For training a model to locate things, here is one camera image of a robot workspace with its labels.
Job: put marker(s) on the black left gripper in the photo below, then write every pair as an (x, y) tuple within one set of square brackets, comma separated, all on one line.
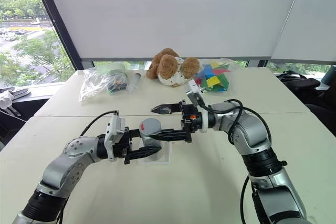
[(126, 146)]

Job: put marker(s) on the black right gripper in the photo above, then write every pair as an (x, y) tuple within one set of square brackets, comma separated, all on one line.
[(189, 123)]

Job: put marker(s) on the clear glass jar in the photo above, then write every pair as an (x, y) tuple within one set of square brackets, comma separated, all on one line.
[(150, 144)]

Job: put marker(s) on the grey cylindrical cup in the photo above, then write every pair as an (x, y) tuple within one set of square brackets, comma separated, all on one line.
[(151, 126)]

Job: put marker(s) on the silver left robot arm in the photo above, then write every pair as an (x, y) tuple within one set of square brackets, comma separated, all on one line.
[(68, 167)]

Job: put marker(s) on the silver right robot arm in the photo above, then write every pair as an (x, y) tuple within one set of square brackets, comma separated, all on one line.
[(252, 130)]

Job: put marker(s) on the clear plastic syringe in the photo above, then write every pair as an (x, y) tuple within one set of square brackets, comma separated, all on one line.
[(135, 81)]

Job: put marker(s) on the brown and white plush toy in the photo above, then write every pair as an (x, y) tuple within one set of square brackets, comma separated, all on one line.
[(168, 65)]

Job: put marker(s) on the clear bag of coloured blocks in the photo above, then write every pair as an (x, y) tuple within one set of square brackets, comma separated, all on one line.
[(214, 75)]

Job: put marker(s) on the clear bag of small items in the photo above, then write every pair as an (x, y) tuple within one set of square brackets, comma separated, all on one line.
[(99, 85)]

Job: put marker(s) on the pale green round container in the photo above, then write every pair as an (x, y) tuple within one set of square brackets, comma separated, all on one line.
[(115, 68)]

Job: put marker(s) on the large white roller blind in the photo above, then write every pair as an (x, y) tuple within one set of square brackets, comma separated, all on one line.
[(168, 11)]

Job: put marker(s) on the black slipper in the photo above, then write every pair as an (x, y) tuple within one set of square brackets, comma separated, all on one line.
[(15, 93)]

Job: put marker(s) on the white plastic object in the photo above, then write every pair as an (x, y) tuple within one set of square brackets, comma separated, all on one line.
[(5, 102)]

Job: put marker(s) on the black office chair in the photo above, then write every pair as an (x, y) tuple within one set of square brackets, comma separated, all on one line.
[(309, 90)]

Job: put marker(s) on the teal round object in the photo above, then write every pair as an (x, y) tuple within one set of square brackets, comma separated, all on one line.
[(330, 75)]

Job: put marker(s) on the narrow white roller blind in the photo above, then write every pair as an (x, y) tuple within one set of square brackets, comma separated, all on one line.
[(312, 19)]

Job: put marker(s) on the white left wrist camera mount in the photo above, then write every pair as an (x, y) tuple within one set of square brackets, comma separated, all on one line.
[(115, 129)]

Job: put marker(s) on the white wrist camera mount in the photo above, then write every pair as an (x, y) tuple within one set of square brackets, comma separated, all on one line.
[(194, 91), (115, 129)]

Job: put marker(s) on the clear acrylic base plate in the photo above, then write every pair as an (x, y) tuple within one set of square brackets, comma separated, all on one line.
[(166, 154)]

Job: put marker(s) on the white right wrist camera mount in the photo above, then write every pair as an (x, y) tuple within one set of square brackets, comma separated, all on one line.
[(194, 91)]

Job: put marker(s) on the black window frame post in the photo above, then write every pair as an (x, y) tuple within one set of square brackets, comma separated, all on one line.
[(56, 16)]

